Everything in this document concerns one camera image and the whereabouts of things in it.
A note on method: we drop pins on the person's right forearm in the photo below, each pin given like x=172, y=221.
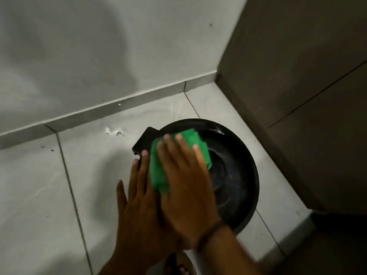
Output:
x=229, y=254

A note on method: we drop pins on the person's left hand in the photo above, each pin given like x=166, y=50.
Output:
x=140, y=220

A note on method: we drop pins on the person's right hand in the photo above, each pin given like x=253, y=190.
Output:
x=189, y=197

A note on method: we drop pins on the person's left little finger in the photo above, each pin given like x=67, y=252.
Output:
x=121, y=195

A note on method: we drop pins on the green cleaning cloth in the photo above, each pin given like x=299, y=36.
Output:
x=187, y=137

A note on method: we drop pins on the brown wooden cabinet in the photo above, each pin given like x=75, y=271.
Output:
x=301, y=83

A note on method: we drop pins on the person's foot in sandal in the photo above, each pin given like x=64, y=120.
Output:
x=180, y=264

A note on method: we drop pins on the white paper scrap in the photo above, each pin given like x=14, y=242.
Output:
x=114, y=132

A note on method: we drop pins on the person's right middle finger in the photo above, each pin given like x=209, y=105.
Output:
x=173, y=157

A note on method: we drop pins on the person's right little finger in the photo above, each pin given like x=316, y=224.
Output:
x=201, y=162

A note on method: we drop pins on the person's left forearm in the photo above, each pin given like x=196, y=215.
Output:
x=129, y=266

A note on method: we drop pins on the black round fan base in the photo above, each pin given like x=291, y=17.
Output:
x=238, y=174

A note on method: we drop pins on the person's left middle finger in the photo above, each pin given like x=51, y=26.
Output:
x=144, y=169

